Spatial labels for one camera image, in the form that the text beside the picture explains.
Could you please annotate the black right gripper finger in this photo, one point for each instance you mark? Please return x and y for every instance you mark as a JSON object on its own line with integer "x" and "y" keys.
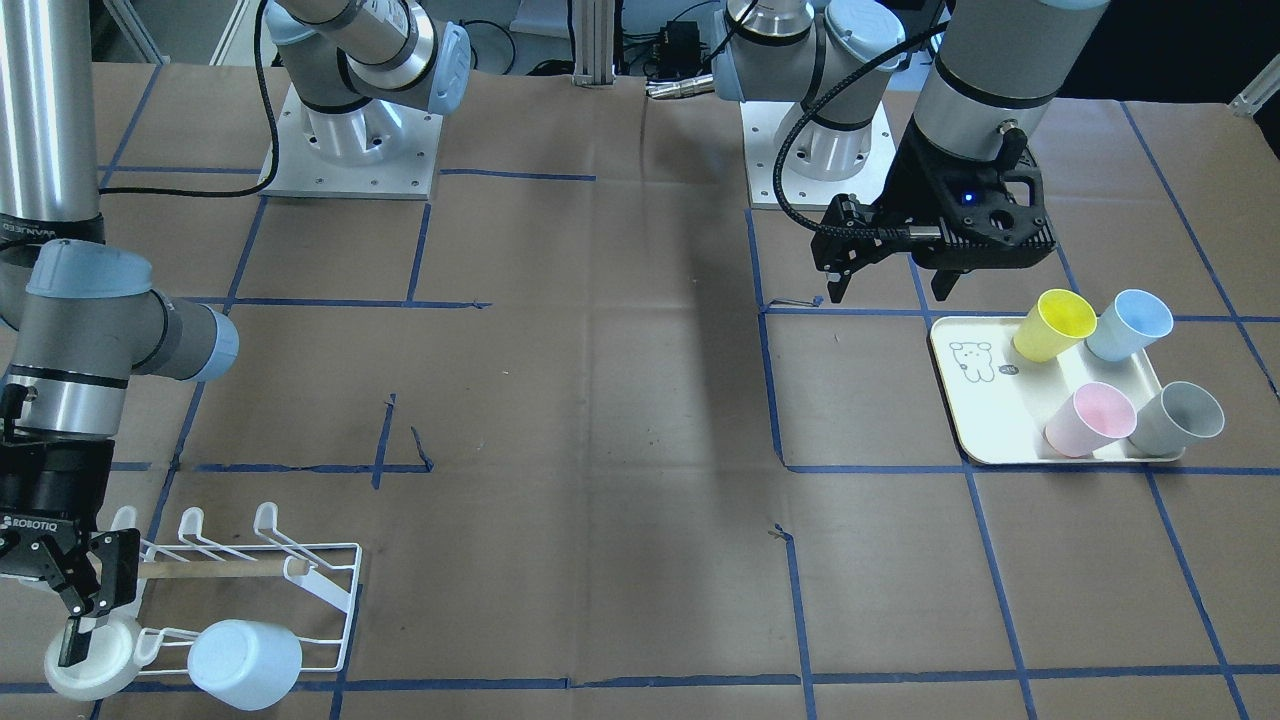
{"x": 75, "y": 644}

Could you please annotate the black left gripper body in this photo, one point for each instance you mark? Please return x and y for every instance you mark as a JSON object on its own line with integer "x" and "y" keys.
{"x": 916, "y": 185}

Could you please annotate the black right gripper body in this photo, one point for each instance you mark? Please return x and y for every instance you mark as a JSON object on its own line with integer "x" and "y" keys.
{"x": 52, "y": 482}

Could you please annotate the pale cream plastic cup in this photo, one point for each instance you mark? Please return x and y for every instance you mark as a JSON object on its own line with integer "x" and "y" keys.
{"x": 108, "y": 668}

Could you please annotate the light blue plastic cup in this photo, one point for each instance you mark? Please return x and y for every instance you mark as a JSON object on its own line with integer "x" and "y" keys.
{"x": 246, "y": 664}

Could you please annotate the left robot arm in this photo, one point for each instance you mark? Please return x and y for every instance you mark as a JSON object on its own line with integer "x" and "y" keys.
{"x": 998, "y": 61}

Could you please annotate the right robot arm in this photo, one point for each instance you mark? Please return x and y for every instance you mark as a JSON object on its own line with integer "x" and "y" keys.
{"x": 88, "y": 318}

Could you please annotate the yellow plastic cup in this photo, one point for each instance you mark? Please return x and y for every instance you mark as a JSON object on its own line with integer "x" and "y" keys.
{"x": 1059, "y": 320}

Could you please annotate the pink plastic cup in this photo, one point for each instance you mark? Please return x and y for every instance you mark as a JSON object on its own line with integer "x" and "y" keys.
{"x": 1095, "y": 415}

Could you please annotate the grey plastic cup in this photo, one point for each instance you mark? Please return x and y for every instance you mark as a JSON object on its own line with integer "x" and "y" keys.
{"x": 1180, "y": 415}

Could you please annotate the cream plastic tray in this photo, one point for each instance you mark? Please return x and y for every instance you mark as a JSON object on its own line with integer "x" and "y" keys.
{"x": 1000, "y": 402}

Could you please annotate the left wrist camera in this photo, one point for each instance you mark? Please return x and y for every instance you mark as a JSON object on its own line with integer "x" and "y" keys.
{"x": 849, "y": 239}

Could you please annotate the white wire cup rack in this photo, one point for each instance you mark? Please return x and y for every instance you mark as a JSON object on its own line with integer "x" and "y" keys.
{"x": 318, "y": 607}

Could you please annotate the aluminium frame post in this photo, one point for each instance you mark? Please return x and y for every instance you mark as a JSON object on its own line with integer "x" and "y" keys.
{"x": 593, "y": 37}

